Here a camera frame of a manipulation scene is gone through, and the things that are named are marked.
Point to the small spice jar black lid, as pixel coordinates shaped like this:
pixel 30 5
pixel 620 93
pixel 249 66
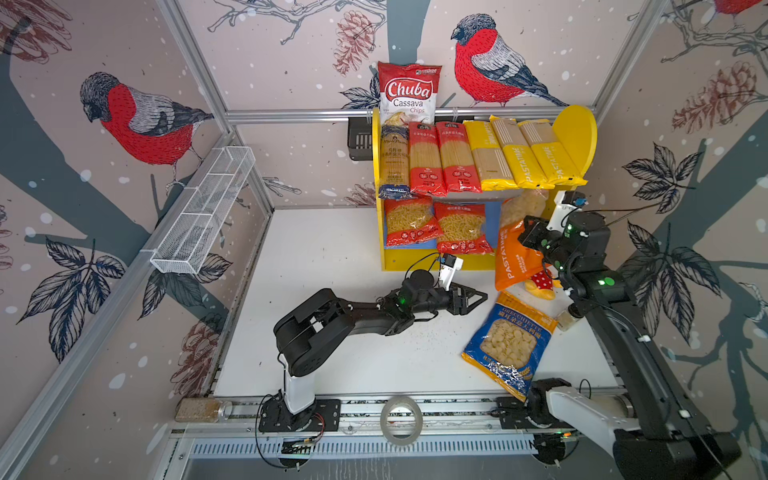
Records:
pixel 568 317

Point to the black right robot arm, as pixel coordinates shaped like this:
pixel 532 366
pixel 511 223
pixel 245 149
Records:
pixel 666 437

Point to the yellow spaghetti pack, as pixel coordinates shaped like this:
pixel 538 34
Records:
pixel 493 170

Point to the blue gold spaghetti pack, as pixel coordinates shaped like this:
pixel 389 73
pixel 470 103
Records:
pixel 394 170

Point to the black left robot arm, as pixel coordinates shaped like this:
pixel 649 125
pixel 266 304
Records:
pixel 307 336

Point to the red spaghetti pack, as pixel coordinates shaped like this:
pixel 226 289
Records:
pixel 459 170
pixel 425 167

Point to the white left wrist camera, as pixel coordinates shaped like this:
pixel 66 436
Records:
pixel 449 265

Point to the black wall-mounted basket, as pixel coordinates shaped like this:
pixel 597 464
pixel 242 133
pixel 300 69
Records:
pixel 360 139

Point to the orange Pastatime pasta bag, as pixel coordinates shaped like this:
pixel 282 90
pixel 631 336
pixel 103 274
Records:
pixel 515 263

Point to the yellow Pastatime pack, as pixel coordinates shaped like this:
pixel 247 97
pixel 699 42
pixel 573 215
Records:
pixel 550 153
pixel 519 156

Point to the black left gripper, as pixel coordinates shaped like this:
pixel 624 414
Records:
pixel 455 303

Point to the red fusilli bag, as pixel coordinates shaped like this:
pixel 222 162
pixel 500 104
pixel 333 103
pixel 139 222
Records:
pixel 411 221
pixel 463 229

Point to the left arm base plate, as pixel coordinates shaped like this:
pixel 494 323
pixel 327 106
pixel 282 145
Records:
pixel 322 416

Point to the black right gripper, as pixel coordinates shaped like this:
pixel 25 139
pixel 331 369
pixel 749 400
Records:
pixel 531 233

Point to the clear tape roll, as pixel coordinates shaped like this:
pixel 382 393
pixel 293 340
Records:
pixel 401 421

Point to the blue macaroni pasta bag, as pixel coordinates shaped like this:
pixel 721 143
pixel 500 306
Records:
pixel 509 345

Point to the yellow shelf pink blue boards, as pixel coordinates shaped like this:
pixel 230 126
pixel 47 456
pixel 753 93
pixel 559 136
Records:
pixel 576 129

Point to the red Chuba cassava chips bag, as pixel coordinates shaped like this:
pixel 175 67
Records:
pixel 408 92

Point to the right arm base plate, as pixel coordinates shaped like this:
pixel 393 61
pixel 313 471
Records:
pixel 516 415

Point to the white wire mesh basket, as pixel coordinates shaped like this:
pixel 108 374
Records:
pixel 191 237

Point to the yellow red plush toy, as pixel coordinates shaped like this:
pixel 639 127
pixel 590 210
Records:
pixel 542 285

